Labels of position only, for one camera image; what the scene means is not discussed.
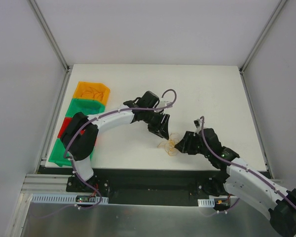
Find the green plastic bin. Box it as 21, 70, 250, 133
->
47, 138, 95, 168
65, 98, 105, 118

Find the red plastic bin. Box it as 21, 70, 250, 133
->
58, 113, 98, 147

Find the aluminium front rail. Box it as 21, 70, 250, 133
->
21, 173, 76, 193

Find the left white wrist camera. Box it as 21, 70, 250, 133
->
155, 100, 173, 113

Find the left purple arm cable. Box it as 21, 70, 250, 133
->
29, 89, 177, 219

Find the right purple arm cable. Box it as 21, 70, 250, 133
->
198, 116, 296, 237

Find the left aluminium frame post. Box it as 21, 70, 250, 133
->
27, 0, 73, 73

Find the upper green plastic bin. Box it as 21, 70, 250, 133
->
65, 98, 105, 118

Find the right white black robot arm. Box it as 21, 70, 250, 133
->
175, 128, 296, 237

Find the yellow thin cable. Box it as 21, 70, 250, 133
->
156, 132, 181, 158

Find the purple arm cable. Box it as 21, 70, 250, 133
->
29, 89, 177, 219
198, 116, 296, 237

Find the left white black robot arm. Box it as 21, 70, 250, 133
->
60, 91, 175, 192

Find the left white cable duct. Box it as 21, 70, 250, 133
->
32, 194, 109, 205

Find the white cable duct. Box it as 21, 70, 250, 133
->
32, 194, 109, 205
197, 198, 215, 208

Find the aluminium frame post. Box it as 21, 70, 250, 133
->
238, 0, 288, 75
27, 0, 73, 73

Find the lower green plastic bin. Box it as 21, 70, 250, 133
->
47, 138, 95, 168

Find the right white cable duct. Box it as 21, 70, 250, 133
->
197, 198, 215, 208

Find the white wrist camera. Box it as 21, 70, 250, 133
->
194, 118, 204, 134
155, 100, 173, 113

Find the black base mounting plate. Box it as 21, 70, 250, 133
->
38, 168, 219, 207

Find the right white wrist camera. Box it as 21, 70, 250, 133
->
194, 118, 204, 134

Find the orange plastic bin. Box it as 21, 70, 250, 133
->
73, 81, 111, 106

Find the right aluminium frame post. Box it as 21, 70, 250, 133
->
238, 0, 288, 75

